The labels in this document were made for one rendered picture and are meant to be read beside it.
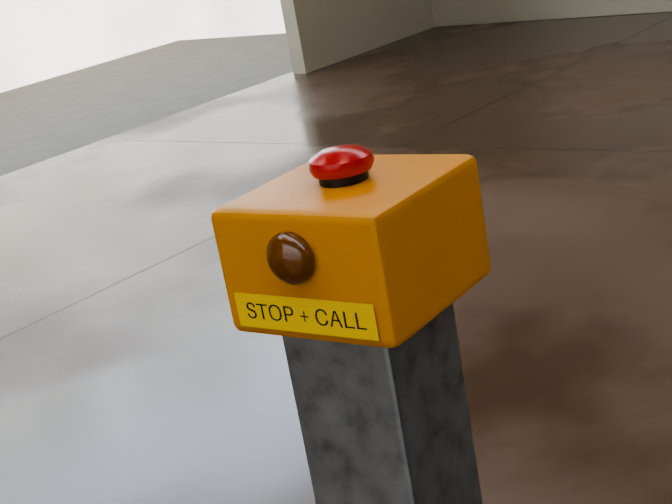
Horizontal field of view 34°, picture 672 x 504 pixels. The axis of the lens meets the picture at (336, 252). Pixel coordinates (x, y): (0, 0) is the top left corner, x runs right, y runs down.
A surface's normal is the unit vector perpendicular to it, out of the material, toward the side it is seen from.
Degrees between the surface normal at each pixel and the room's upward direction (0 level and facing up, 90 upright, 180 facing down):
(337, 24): 90
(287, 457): 0
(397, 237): 90
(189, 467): 0
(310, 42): 90
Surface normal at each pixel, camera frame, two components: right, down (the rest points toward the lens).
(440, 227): 0.81, 0.04
